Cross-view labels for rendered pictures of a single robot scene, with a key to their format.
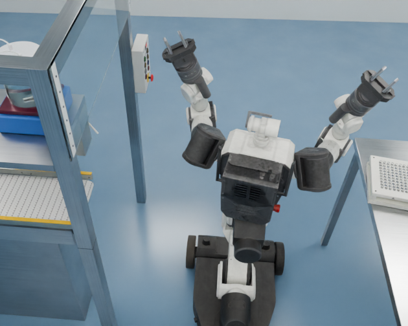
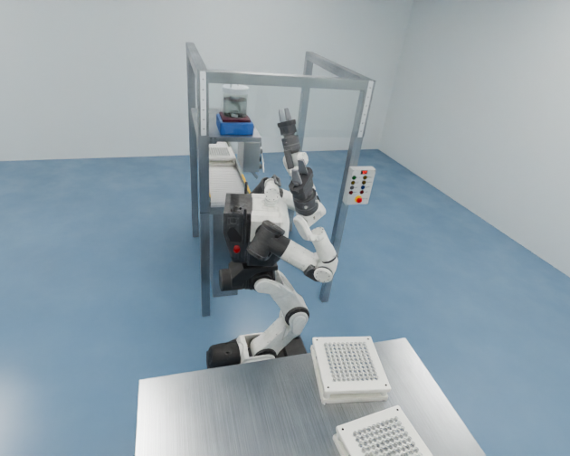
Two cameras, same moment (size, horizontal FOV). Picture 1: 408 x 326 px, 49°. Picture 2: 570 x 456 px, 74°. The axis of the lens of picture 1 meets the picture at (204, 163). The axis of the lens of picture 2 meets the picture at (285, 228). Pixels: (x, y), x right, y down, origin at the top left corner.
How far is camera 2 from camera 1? 1.88 m
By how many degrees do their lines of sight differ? 54
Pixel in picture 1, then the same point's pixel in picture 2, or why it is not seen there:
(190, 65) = (286, 137)
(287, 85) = not seen: outside the picture
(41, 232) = not seen: hidden behind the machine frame
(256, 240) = (230, 276)
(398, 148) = (420, 381)
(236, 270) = (259, 342)
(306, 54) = not seen: outside the picture
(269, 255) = not seen: hidden behind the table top
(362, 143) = (400, 345)
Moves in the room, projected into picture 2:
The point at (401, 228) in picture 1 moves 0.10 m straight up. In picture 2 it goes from (288, 379) to (290, 362)
